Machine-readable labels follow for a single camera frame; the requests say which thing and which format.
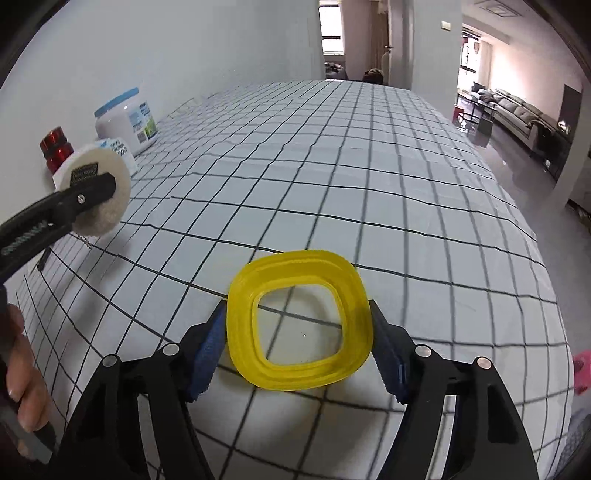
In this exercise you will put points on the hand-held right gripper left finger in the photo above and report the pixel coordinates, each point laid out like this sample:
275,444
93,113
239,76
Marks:
210,350

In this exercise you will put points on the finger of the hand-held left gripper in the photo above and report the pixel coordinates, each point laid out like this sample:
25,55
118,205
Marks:
55,212

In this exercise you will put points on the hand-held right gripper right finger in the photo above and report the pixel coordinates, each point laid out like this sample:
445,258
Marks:
390,355

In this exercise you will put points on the round beige felt disc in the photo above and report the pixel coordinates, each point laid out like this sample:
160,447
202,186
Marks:
115,203

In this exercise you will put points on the person's left hand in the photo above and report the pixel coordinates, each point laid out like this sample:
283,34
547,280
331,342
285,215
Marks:
25,369

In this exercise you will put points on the red metal can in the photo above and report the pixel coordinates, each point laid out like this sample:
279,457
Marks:
55,147

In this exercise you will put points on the blue and white tissue pack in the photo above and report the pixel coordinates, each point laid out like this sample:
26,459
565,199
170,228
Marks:
121,148

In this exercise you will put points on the white jar with blue lid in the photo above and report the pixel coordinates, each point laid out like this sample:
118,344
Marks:
124,122

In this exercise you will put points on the white checked tablecloth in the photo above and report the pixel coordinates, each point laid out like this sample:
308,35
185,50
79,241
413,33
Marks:
323,175

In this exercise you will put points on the pink plastic object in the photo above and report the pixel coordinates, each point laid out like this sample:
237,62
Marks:
582,369

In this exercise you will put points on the red plastic stool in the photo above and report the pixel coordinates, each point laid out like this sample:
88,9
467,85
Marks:
458,113

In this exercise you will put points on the glass coffee table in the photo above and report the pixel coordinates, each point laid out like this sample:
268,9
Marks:
475,108

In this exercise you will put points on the grey sofa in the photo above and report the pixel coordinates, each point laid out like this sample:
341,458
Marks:
512,110

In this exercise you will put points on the dark tall cabinet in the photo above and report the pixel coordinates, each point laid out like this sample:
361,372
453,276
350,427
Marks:
571,129

